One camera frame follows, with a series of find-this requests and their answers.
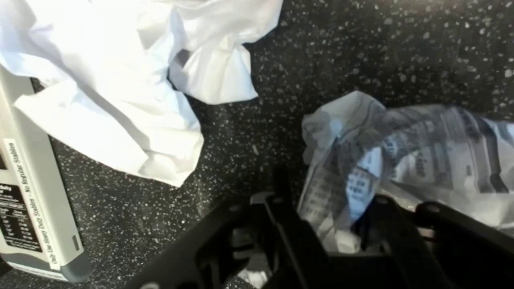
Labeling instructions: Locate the printed paper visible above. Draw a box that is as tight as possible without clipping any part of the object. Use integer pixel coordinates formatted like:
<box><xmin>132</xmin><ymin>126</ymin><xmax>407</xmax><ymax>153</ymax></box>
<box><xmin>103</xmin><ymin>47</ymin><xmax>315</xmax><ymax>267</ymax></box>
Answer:
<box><xmin>296</xmin><ymin>89</ymin><xmax>514</xmax><ymax>256</ymax></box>

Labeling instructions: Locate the large white paper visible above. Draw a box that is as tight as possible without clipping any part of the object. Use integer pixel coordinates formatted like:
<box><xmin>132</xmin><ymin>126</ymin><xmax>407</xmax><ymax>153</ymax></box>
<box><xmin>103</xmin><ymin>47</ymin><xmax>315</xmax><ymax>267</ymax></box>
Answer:
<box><xmin>0</xmin><ymin>0</ymin><xmax>286</xmax><ymax>190</ymax></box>

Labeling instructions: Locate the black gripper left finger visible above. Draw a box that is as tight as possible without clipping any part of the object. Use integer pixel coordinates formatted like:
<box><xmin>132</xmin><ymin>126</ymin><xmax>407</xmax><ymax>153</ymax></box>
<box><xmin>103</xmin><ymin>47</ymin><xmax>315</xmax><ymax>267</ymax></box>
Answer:
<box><xmin>126</xmin><ymin>191</ymin><xmax>350</xmax><ymax>289</ymax></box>

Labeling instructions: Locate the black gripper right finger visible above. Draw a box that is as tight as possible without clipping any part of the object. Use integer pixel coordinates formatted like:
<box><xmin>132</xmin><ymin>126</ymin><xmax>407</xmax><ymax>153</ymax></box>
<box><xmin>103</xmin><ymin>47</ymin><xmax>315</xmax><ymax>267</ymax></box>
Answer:
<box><xmin>355</xmin><ymin>193</ymin><xmax>514</xmax><ymax>289</ymax></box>

